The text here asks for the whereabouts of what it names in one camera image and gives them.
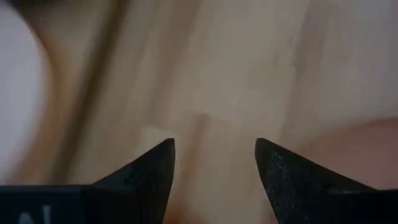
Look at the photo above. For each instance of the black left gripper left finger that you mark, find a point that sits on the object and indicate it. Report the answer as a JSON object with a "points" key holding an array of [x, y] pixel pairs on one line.
{"points": [[136, 189]]}

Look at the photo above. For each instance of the salmon round plate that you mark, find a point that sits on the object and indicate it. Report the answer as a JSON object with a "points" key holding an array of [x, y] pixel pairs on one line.
{"points": [[357, 149]]}

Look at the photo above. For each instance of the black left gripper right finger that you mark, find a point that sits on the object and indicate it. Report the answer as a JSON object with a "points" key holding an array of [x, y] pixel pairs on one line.
{"points": [[298, 193]]}

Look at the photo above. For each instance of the grey round plate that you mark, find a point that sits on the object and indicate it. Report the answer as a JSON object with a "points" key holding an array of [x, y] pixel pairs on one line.
{"points": [[15, 93]]}

